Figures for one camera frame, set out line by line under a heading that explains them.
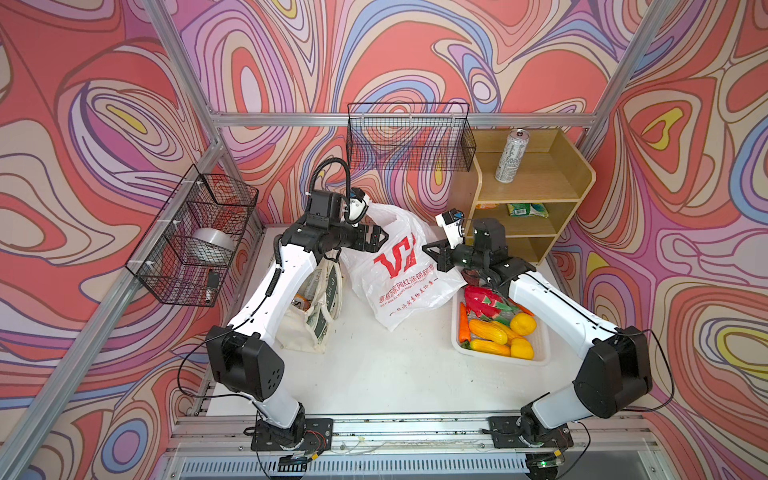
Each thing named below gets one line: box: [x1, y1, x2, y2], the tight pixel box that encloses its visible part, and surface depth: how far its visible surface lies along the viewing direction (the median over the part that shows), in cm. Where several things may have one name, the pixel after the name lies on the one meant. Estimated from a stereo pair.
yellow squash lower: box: [470, 339, 511, 356], surface depth 85 cm
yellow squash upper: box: [469, 319, 508, 345], surface depth 88 cm
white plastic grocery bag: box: [340, 204, 467, 332], surface depth 86 cm
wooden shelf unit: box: [447, 128, 597, 265], surface depth 91 cm
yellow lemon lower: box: [510, 337, 535, 360], surface depth 82 cm
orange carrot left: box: [459, 302, 471, 343], surface depth 92 cm
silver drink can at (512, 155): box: [495, 128, 530, 184], surface depth 82 cm
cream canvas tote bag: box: [277, 247, 343, 354], surface depth 80 cm
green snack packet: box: [507, 203, 549, 218], surface depth 101 cm
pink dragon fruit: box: [464, 285, 519, 325], surface depth 90 cm
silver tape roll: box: [187, 227, 236, 265], surface depth 74 cm
